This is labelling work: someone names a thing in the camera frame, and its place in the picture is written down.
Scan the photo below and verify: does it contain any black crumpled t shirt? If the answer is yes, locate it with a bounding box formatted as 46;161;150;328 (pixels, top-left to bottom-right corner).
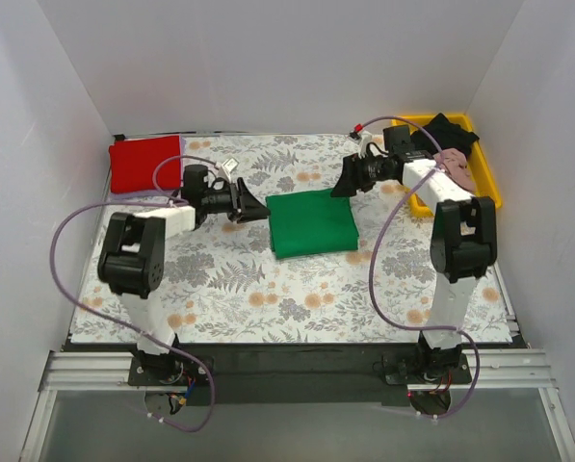
410;113;480;159

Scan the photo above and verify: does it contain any pink crumpled t shirt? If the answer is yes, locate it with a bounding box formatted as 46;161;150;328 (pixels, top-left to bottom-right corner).
433;148;477;193

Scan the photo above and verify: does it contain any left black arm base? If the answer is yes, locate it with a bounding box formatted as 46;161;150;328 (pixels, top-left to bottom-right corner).
127;346;213;417

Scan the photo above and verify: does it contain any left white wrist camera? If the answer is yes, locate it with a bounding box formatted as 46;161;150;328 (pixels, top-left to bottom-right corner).
216;158;239;183

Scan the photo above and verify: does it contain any aluminium frame rail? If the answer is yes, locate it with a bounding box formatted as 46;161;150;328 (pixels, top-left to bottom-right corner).
21;345;575;461

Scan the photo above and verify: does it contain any purple cable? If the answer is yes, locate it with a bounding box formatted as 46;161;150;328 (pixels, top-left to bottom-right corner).
49;154;230;432
352;115;481;421

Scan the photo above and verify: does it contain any red folded t shirt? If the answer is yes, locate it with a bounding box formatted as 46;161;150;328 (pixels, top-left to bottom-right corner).
108;135;183;196

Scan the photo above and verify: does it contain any yellow plastic bin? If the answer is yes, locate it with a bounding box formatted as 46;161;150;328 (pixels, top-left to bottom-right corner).
407;113;503;218

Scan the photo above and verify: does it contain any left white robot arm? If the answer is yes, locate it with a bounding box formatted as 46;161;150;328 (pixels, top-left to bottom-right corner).
97;161;271;385

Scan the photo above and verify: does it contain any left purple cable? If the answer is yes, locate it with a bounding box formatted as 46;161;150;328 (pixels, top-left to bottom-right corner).
49;154;230;432

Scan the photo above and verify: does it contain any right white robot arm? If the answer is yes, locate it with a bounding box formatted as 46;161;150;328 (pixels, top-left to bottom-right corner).
330;120;497;383

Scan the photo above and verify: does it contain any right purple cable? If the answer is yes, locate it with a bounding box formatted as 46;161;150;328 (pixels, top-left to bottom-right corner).
352;115;481;421

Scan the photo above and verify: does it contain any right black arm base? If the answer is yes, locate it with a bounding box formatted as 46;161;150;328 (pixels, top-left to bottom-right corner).
372;334;475;419

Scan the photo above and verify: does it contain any green t shirt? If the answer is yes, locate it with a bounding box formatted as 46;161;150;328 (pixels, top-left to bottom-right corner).
266;189;359;260

